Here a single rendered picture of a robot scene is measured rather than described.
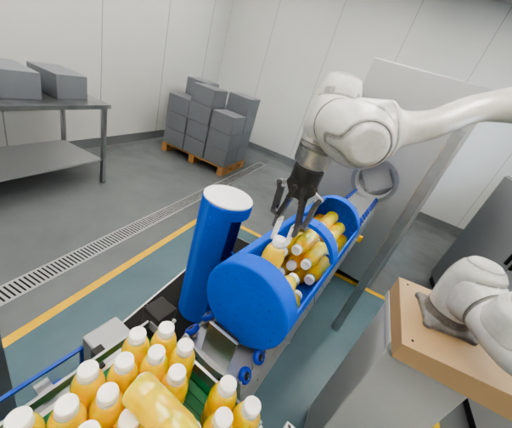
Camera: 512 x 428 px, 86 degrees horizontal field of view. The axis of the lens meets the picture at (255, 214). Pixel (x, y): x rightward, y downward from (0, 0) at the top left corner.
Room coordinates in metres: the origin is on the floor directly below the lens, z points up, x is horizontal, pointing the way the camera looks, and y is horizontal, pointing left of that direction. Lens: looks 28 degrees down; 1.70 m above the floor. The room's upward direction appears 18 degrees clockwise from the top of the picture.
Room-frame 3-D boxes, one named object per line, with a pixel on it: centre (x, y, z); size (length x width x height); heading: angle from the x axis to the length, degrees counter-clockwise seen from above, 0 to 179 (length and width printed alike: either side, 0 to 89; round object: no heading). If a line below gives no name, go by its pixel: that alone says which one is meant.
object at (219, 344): (0.52, -0.02, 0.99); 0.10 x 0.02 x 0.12; 66
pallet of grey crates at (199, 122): (4.63, 1.18, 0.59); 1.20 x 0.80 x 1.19; 75
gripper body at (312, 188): (0.68, -0.09, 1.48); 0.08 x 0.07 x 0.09; 66
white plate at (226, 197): (1.37, 0.17, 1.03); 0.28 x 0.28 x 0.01
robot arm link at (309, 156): (0.68, -0.09, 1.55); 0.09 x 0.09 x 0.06
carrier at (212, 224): (1.37, 0.17, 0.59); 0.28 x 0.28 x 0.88
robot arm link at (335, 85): (0.67, -0.09, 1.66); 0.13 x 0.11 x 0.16; 10
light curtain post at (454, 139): (1.74, -0.94, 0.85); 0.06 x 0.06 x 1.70; 66
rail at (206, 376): (0.45, 0.01, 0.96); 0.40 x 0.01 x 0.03; 66
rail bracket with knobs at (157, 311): (0.57, 0.18, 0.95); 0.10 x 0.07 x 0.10; 66
